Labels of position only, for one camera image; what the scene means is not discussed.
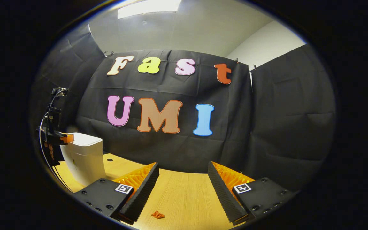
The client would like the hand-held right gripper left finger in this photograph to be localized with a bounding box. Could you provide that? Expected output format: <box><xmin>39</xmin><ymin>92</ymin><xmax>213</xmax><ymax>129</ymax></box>
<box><xmin>72</xmin><ymin>162</ymin><xmax>160</xmax><ymax>225</ymax></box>

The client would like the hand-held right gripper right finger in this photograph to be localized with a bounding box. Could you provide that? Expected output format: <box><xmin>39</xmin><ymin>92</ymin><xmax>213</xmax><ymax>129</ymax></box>
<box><xmin>207</xmin><ymin>161</ymin><xmax>299</xmax><ymax>226</ymax></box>

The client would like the white desktop garbage bin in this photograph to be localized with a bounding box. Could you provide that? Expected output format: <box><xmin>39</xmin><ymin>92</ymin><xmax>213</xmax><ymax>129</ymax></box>
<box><xmin>59</xmin><ymin>132</ymin><xmax>107</xmax><ymax>187</ymax></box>

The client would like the black backdrop cloth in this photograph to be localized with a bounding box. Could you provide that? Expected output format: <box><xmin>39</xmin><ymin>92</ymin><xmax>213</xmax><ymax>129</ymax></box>
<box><xmin>29</xmin><ymin>22</ymin><xmax>336</xmax><ymax>192</ymax></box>

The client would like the rectangular ceiling light panel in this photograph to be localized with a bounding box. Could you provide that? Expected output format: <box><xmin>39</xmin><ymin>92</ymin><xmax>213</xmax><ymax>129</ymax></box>
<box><xmin>118</xmin><ymin>0</ymin><xmax>182</xmax><ymax>19</ymax></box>

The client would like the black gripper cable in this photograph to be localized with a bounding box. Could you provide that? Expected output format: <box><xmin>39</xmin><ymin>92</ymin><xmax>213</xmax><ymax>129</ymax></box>
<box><xmin>39</xmin><ymin>89</ymin><xmax>73</xmax><ymax>193</ymax></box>

